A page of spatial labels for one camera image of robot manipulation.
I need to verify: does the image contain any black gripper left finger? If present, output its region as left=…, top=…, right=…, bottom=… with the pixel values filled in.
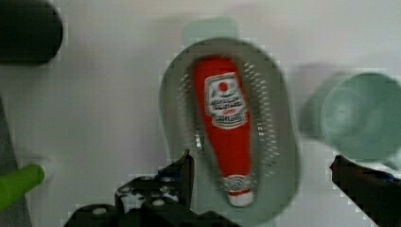
left=64, top=150, right=240, bottom=227

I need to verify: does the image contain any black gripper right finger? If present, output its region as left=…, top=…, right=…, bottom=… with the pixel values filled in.
left=329, top=155, right=401, bottom=227

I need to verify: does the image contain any red plush ketchup bottle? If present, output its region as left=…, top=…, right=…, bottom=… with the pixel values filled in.
left=193, top=56, right=253, bottom=207

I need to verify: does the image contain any green mug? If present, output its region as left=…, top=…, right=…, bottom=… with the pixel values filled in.
left=300, top=72, right=401, bottom=170

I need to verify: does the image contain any green cylinder object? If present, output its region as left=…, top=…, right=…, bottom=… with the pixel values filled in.
left=0, top=164, right=45, bottom=211

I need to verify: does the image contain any black cylinder cup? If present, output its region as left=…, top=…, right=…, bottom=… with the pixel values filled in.
left=0, top=0, right=63, bottom=65

